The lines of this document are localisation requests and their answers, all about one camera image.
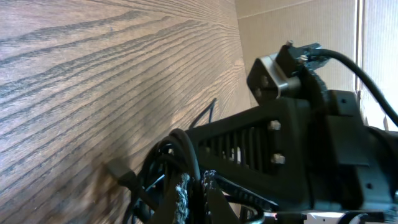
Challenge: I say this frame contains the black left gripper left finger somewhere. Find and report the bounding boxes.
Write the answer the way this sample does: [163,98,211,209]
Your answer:
[155,173,190,224]

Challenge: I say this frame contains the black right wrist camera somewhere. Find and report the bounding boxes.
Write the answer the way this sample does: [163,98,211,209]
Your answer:
[246,40,330,105]

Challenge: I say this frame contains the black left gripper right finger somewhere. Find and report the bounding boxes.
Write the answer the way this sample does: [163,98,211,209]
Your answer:
[201,170,240,224]

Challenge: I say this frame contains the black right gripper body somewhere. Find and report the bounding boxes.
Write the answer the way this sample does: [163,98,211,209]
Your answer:
[273,90,398,212]

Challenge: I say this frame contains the black USB cable gray plug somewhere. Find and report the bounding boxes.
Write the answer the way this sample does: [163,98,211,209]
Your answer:
[123,98,280,224]

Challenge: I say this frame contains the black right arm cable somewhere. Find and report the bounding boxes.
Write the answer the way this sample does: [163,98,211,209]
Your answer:
[310,49,398,127]

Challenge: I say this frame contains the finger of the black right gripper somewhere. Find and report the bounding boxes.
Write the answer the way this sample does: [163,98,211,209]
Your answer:
[187,102,299,199]

